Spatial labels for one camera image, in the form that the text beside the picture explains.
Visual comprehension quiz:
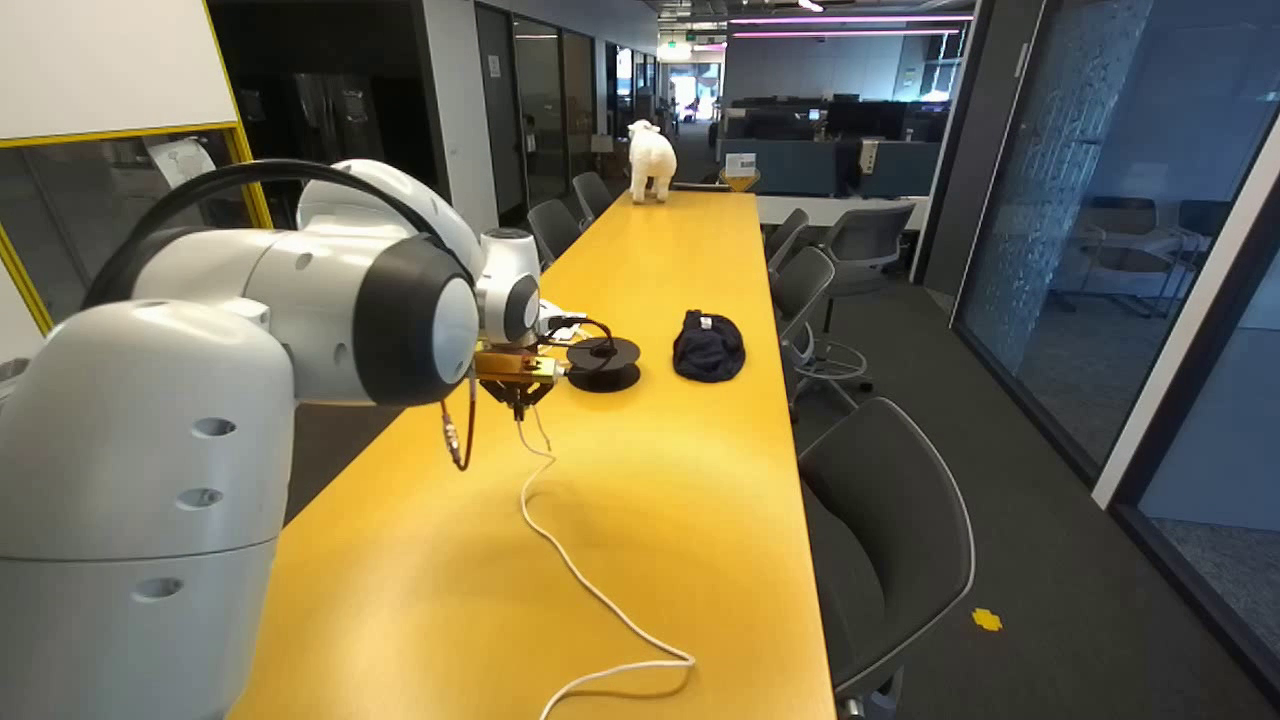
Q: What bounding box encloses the far left black chair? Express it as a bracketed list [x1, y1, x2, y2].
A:
[571, 172, 612, 222]

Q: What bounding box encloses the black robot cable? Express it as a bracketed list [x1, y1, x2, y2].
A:
[79, 158, 488, 478]

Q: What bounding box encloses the left side black chair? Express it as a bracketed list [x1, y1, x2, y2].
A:
[528, 200, 586, 262]

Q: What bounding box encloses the white plush toy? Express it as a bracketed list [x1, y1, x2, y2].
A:
[627, 121, 678, 200]

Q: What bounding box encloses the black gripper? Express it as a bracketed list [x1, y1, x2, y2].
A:
[474, 348, 559, 405]

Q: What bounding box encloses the black filament spool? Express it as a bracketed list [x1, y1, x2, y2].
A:
[569, 338, 640, 394]

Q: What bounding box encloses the far grey office chair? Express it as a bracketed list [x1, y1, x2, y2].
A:
[823, 205, 911, 276]

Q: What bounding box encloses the yellow floor marker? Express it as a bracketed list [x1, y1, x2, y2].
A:
[972, 609, 1005, 637]

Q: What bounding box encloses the white rope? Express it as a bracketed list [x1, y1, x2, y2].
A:
[513, 396, 700, 720]

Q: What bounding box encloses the near black office chair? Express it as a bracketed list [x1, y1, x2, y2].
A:
[802, 396, 975, 720]

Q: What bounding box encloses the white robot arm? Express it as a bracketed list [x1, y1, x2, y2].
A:
[0, 162, 541, 720]

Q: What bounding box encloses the black office chair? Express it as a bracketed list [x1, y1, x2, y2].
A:
[802, 396, 975, 720]
[772, 248, 868, 396]

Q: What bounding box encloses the black cap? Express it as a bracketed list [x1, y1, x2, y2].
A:
[671, 307, 746, 383]

